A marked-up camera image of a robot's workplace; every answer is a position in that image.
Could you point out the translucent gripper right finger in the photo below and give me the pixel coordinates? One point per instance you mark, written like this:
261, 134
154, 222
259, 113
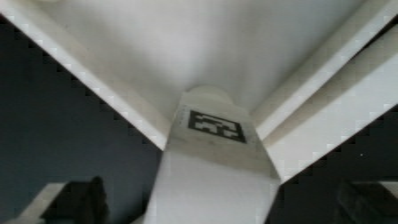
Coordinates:
366, 203

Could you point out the translucent gripper left finger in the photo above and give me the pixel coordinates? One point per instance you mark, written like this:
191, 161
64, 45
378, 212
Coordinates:
69, 203

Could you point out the white table leg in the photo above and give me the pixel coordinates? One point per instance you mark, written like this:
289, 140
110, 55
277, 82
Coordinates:
216, 181

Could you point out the white square table top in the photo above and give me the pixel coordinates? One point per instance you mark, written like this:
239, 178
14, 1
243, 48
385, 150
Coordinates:
143, 47

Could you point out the white U-shaped obstacle fence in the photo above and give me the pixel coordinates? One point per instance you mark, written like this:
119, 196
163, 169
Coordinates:
351, 100

